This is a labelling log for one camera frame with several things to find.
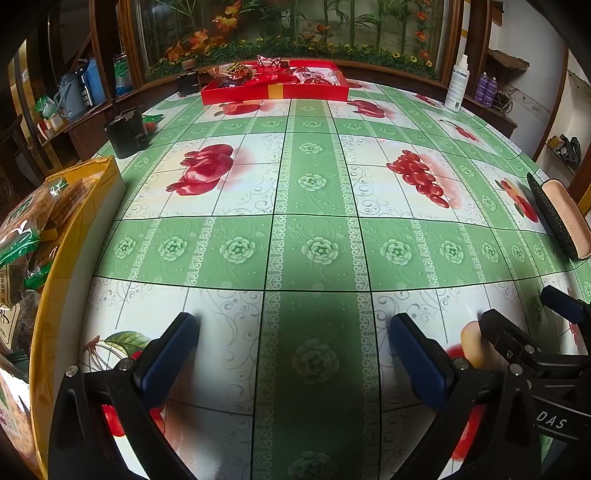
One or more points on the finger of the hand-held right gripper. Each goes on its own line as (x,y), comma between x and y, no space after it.
(570,308)
(496,327)

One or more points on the green packet on shelf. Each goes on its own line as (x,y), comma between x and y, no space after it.
(46,106)

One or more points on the black plastic container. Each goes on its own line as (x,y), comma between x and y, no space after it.
(124,131)

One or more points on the green white bag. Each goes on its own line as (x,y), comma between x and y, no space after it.
(122,74)

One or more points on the purple spray can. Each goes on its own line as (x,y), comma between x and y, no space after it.
(493,91)
(482,87)

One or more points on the white spray bottle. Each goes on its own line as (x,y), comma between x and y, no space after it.
(456,87)

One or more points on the green fruit print tablecloth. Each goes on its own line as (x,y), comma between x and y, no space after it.
(295,240)

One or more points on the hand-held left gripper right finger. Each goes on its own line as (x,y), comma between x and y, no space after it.
(420,364)

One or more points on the low wooden cabinet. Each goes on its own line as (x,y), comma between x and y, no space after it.
(494,117)

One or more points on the red gift box tray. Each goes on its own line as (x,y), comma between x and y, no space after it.
(240,94)

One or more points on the small black box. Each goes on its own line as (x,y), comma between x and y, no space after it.
(187,83)

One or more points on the wooden wall shelf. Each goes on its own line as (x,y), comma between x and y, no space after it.
(508,60)

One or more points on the small green red packet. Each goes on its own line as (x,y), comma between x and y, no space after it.
(150,123)

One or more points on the pile of red wrapped packets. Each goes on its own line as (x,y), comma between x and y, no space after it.
(281,76)

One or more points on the orange brown bread packet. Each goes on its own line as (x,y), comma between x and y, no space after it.
(231,71)

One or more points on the grey blue kettle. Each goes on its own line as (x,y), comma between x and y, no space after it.
(69,94)

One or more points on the yellow cardboard box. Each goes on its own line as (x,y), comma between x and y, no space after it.
(74,249)

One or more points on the pile of cracker packets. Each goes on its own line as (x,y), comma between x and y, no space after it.
(23,230)

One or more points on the artificial plant glass display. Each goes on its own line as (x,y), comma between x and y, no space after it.
(277,27)

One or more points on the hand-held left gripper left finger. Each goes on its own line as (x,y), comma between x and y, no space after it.
(173,355)

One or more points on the dark wooden shelf unit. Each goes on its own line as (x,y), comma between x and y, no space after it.
(104,41)

